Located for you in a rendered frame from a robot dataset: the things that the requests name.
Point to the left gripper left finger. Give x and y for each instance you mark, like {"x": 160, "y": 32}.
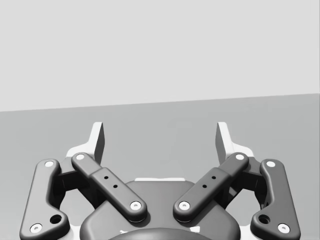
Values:
{"x": 105, "y": 180}

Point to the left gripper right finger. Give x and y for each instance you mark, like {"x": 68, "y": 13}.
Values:
{"x": 212, "y": 181}

